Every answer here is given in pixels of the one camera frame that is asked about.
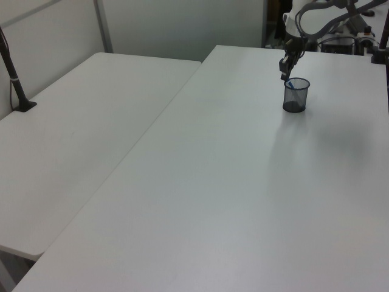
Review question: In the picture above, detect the black Franka gripper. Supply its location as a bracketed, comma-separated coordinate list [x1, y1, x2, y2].
[278, 36, 306, 82]

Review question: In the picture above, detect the blue capped white marker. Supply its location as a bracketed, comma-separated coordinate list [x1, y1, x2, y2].
[286, 78, 300, 103]

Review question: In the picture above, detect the black mesh pen cup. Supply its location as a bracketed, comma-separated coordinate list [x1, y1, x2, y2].
[282, 77, 311, 114]

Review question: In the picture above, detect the white device with black knob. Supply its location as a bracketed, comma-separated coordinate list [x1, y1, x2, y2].
[355, 25, 378, 48]

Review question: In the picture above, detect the white adjacent table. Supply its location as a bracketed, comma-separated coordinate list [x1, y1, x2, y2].
[0, 52, 203, 292]

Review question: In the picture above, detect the grey metal equipment frame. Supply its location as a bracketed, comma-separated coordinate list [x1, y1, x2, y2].
[317, 35, 365, 57]

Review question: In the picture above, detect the grey corrugated robot hose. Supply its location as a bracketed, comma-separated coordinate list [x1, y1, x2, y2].
[294, 0, 382, 42]

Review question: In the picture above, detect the black camera stand pole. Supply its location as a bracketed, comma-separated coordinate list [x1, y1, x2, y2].
[370, 16, 389, 65]
[0, 26, 38, 114]

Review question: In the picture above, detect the black cable with white tie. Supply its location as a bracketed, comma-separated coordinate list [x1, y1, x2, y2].
[0, 29, 19, 111]

